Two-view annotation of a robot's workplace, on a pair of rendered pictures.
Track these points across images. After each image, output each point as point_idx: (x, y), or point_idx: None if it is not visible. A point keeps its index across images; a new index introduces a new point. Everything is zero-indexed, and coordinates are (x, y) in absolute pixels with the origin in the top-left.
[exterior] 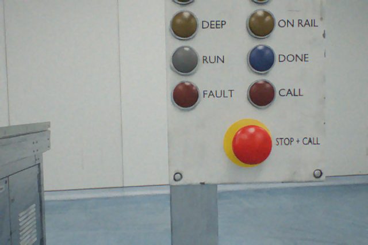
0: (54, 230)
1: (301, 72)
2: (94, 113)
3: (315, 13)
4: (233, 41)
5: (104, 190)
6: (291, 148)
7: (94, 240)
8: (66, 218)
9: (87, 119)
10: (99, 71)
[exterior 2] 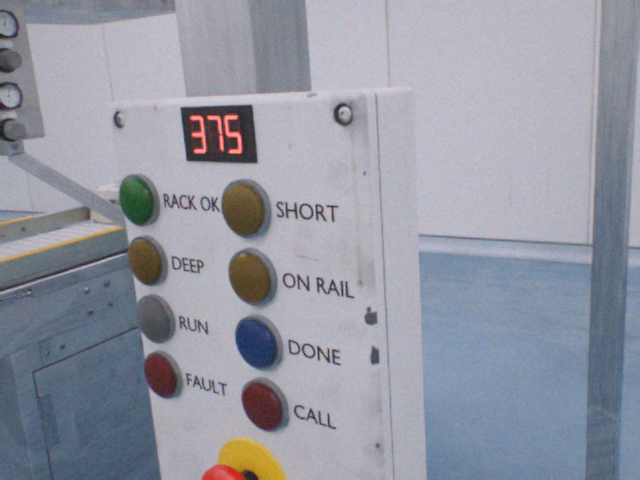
0: (440, 313)
1: (330, 382)
2: (536, 97)
3: (349, 269)
4: (217, 300)
5: (549, 246)
6: None
7: (497, 345)
8: (467, 292)
9: (523, 111)
10: (552, 11)
